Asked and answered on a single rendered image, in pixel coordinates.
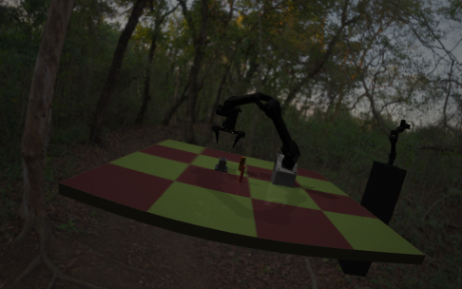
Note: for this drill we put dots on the orange-brown cylinder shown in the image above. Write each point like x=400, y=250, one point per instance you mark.
x=242, y=161

